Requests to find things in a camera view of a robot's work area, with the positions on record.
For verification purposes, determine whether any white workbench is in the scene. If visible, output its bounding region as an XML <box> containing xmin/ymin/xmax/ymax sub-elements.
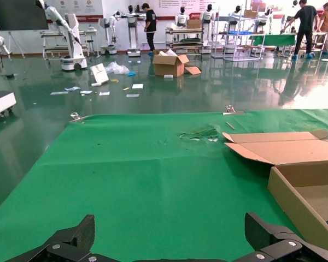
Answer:
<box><xmin>40</xmin><ymin>29</ymin><xmax>99</xmax><ymax>59</ymax></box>

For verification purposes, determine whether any white shelf rack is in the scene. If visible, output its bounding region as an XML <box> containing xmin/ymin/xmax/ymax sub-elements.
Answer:
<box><xmin>212</xmin><ymin>5</ymin><xmax>266</xmax><ymax>62</ymax></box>

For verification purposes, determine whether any flat cardboard piece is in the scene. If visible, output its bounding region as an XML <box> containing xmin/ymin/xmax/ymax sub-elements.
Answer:
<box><xmin>184</xmin><ymin>64</ymin><xmax>202</xmax><ymax>75</ymax></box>

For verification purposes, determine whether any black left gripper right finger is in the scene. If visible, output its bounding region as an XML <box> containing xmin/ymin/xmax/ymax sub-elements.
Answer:
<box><xmin>231</xmin><ymin>212</ymin><xmax>328</xmax><ymax>262</ymax></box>

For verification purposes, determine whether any metal shelf cart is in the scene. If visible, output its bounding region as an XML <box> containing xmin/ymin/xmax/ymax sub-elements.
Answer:
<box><xmin>165</xmin><ymin>27</ymin><xmax>204</xmax><ymax>55</ymax></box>

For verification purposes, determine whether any white cart base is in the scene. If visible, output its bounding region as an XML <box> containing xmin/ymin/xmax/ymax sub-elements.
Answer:
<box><xmin>0</xmin><ymin>84</ymin><xmax>17</xmax><ymax>120</ymax></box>

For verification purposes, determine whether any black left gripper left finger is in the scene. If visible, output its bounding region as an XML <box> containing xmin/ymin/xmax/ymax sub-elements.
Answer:
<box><xmin>4</xmin><ymin>214</ymin><xmax>113</xmax><ymax>262</ymax></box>

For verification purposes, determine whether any clear plastic bag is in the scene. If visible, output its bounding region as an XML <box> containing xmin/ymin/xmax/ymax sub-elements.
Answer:
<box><xmin>105</xmin><ymin>61</ymin><xmax>130</xmax><ymax>75</ymax></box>

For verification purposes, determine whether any green covered table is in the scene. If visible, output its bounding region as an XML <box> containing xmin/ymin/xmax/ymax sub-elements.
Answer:
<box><xmin>248</xmin><ymin>33</ymin><xmax>297</xmax><ymax>55</ymax></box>

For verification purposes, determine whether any silver binder clip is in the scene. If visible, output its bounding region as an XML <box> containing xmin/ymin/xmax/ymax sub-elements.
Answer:
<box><xmin>69</xmin><ymin>111</ymin><xmax>90</xmax><ymax>123</ymax></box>
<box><xmin>222</xmin><ymin>105</ymin><xmax>245</xmax><ymax>115</ymax></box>

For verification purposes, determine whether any person in black cap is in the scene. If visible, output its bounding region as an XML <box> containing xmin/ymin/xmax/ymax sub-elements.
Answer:
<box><xmin>141</xmin><ymin>2</ymin><xmax>158</xmax><ymax>57</ymax></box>

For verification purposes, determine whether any open cardboard box with holes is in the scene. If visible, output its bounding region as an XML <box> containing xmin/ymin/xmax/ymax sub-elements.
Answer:
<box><xmin>222</xmin><ymin>129</ymin><xmax>328</xmax><ymax>246</ymax></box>

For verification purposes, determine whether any black wall screen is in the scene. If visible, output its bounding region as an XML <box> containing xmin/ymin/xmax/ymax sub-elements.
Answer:
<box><xmin>0</xmin><ymin>0</ymin><xmax>49</xmax><ymax>31</ymax></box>

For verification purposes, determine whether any green table cloth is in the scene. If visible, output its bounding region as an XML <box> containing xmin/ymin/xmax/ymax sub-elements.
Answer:
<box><xmin>0</xmin><ymin>108</ymin><xmax>328</xmax><ymax>262</ymax></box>

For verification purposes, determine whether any large open cardboard carton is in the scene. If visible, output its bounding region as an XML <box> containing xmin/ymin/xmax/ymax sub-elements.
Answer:
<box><xmin>152</xmin><ymin>49</ymin><xmax>191</xmax><ymax>78</ymax></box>

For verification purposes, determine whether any white humanoid robot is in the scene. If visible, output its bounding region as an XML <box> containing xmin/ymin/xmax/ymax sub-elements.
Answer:
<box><xmin>99</xmin><ymin>10</ymin><xmax>118</xmax><ymax>55</ymax></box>
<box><xmin>201</xmin><ymin>4</ymin><xmax>215</xmax><ymax>54</ymax></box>
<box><xmin>174</xmin><ymin>5</ymin><xmax>189</xmax><ymax>28</ymax></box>
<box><xmin>120</xmin><ymin>4</ymin><xmax>147</xmax><ymax>57</ymax></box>

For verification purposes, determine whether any person in black shirt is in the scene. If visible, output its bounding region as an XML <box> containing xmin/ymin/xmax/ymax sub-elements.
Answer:
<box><xmin>284</xmin><ymin>0</ymin><xmax>318</xmax><ymax>60</ymax></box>

